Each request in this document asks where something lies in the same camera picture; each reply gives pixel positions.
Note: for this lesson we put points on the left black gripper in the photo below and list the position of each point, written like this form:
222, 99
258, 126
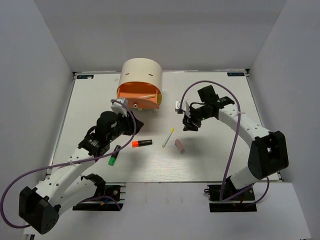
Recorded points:
130, 122

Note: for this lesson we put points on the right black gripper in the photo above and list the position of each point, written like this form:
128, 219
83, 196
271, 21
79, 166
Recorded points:
187, 121

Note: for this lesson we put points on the yellow white pen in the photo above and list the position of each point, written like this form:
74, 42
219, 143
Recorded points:
147, 96
168, 137

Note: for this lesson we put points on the orange highlighter marker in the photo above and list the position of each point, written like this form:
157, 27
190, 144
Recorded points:
142, 143

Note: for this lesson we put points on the orange drawer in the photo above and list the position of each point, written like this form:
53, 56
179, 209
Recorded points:
132, 90

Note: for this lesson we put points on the green highlighter marker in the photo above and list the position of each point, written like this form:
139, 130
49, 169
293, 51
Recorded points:
114, 156

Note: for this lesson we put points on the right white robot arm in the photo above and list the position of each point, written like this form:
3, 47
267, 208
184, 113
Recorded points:
267, 150

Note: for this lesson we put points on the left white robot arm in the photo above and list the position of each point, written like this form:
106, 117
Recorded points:
42, 205

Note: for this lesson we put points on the pink eraser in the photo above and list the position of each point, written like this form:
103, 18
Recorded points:
179, 146

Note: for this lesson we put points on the cream round drawer organizer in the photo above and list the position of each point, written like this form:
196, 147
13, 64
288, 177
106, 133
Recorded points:
142, 70

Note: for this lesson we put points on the right blue label sticker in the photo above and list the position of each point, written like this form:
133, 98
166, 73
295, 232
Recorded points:
235, 74

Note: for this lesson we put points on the blue label sticker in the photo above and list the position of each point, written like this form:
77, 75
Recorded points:
84, 77
235, 74

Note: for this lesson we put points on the left blue label sticker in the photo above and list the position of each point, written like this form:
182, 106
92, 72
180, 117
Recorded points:
84, 77

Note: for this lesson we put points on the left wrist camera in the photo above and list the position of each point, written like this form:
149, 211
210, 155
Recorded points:
119, 106

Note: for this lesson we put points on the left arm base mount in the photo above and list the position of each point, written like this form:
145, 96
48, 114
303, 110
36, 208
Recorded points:
112, 200

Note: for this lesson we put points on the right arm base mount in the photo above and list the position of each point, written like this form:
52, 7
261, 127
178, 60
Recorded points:
243, 203

